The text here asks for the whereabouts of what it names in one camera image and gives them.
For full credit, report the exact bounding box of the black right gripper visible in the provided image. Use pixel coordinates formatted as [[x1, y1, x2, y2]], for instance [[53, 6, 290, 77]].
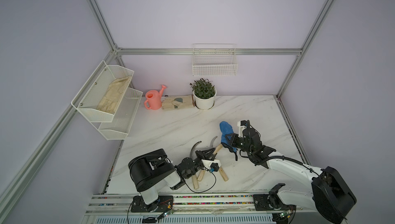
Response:
[[226, 132, 253, 154]]

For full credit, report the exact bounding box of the blue fluffy rag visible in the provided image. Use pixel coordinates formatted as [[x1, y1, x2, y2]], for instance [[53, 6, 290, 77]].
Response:
[[219, 121, 234, 150]]

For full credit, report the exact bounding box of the sickle with wooden handle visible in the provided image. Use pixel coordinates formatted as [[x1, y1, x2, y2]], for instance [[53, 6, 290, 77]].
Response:
[[213, 144, 229, 182], [197, 136, 217, 182], [190, 141, 202, 190]]

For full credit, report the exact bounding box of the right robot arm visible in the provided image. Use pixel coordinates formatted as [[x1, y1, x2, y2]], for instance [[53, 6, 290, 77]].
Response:
[[220, 122, 357, 224]]

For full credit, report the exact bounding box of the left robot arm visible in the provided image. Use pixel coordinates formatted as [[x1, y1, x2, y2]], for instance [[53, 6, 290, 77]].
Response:
[[128, 148, 221, 205]]

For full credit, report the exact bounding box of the white plant pot with saucer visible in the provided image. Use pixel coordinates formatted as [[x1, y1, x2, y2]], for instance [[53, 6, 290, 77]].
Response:
[[192, 89, 217, 110]]

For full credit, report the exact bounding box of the green potted plant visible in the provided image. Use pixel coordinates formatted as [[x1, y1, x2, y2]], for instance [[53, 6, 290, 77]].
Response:
[[190, 78, 216, 99]]

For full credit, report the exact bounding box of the beige work glove on table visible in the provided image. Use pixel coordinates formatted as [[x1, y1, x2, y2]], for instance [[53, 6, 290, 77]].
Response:
[[161, 95, 194, 111]]

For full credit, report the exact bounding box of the pink watering can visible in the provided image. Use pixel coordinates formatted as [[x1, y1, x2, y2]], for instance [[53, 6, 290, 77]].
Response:
[[144, 85, 167, 110]]

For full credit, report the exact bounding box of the white mesh lower shelf basket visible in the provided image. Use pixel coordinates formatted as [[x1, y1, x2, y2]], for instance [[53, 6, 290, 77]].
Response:
[[98, 88, 143, 141]]

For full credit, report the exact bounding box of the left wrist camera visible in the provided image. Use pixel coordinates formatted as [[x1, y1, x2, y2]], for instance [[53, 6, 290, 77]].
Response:
[[202, 159, 221, 173]]

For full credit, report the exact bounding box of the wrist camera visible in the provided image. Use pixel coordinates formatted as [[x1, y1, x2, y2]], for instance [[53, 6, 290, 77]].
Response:
[[202, 159, 221, 173], [237, 120, 250, 138]]

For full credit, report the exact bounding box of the sickle with wooden handle middle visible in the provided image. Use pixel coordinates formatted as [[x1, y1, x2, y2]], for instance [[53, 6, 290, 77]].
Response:
[[197, 136, 217, 182]]

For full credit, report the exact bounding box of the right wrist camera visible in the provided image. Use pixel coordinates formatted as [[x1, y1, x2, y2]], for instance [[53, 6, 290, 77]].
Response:
[[237, 120, 250, 138]]

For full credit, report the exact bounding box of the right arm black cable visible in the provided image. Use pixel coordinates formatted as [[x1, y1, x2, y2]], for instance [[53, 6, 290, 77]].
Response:
[[239, 121, 322, 177]]

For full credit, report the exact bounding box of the white wire wall basket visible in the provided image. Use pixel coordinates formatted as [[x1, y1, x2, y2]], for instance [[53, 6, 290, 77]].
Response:
[[192, 43, 238, 77]]

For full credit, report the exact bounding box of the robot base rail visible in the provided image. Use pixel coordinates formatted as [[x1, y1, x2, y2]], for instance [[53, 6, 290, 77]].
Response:
[[82, 193, 311, 224]]

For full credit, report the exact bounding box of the aluminium frame profile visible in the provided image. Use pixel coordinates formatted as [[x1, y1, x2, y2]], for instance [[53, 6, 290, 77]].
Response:
[[1, 0, 335, 218]]

